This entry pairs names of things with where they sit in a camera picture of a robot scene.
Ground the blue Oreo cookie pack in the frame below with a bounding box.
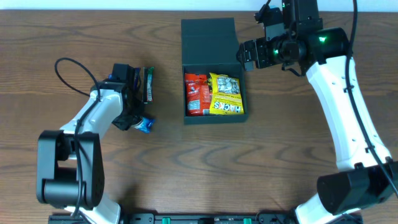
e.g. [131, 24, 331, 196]
[131, 116, 155, 133]

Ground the dark green box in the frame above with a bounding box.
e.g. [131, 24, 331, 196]
[181, 17, 249, 124]

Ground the green chocolate bar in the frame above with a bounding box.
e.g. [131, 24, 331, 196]
[143, 67, 154, 104]

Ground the yellow candy bag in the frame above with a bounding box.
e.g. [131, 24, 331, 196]
[210, 73, 244, 115]

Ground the red snack bag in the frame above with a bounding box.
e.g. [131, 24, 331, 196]
[185, 73, 212, 116]

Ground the purple Dairy Milk bar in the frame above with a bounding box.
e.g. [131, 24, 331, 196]
[133, 68, 141, 91]

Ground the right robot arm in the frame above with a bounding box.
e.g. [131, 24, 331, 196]
[236, 28, 397, 223]

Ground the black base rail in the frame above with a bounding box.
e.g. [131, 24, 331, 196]
[48, 213, 364, 224]

